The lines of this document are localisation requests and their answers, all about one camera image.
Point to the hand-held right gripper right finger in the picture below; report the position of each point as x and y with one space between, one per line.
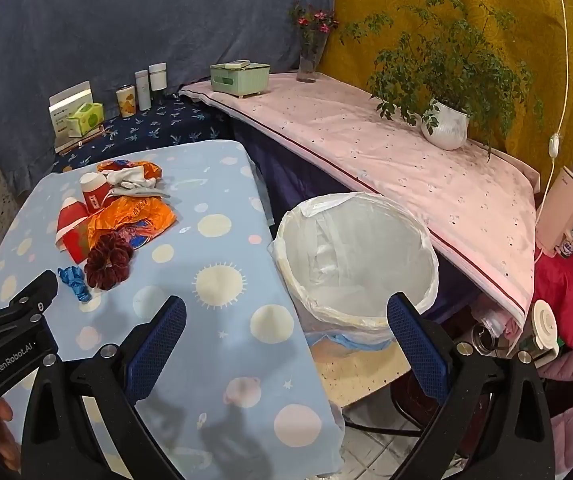
416 345

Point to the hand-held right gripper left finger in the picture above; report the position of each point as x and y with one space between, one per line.
159 345

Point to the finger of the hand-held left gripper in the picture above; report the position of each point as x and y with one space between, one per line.
36 292

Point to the blue wrapper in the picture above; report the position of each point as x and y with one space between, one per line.
76 282

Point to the red and white paper packet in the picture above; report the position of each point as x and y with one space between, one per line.
69 217

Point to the maroon scrunchie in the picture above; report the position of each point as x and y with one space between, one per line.
111 260

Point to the white-lined waste bin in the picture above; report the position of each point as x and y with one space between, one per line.
366 250

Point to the red and white paper cup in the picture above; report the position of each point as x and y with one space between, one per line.
94 192

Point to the orange plastic bag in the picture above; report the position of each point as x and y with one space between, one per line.
136 215

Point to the person's left hand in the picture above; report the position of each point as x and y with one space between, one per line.
5 425

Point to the glass jar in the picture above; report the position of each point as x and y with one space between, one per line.
484 337

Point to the white round-capped bottle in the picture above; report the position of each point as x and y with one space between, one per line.
545 322

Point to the white crumpled cloth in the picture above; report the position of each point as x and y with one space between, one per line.
126 176

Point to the wooden stand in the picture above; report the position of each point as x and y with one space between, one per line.
74 144

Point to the red cloth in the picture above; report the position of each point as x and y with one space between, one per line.
556 280

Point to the light blue planet tablecloth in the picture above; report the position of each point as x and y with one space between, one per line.
206 185

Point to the orange snack wrapper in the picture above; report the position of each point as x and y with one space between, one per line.
149 169

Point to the green tissue pack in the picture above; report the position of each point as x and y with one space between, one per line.
85 119

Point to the white cardboard box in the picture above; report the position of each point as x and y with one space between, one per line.
66 100

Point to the pink white device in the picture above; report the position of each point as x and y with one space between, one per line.
561 210

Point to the yellow printed can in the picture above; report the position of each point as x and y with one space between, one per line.
125 102

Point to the dark blue floral cloth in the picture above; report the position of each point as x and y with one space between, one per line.
166 125

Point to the dark purple cloth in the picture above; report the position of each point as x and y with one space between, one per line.
296 170

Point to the pink cloth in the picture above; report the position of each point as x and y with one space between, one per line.
366 135

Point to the green plant in white pot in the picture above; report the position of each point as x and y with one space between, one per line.
444 127

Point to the white tube bottle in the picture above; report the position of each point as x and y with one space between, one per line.
143 91

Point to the white jar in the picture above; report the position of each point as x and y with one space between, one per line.
157 77

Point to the mint green tissue box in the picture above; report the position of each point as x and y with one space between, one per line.
239 82

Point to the grey-blue backdrop cloth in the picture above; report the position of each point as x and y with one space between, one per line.
116 20

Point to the glass vase with red flowers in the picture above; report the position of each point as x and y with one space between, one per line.
309 67

